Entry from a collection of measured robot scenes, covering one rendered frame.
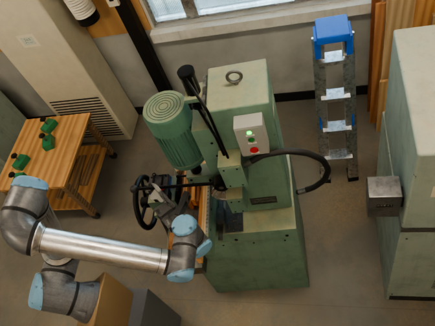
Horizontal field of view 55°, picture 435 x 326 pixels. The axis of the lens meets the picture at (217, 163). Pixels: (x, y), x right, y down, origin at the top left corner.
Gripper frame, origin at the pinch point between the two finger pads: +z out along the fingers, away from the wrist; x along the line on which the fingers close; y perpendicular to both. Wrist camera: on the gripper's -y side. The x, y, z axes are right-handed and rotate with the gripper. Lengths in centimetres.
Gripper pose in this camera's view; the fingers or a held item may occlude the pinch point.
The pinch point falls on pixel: (158, 191)
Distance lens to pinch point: 183.6
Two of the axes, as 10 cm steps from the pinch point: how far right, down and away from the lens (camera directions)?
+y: -7.6, 6.0, -2.3
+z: -6.1, -5.6, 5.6
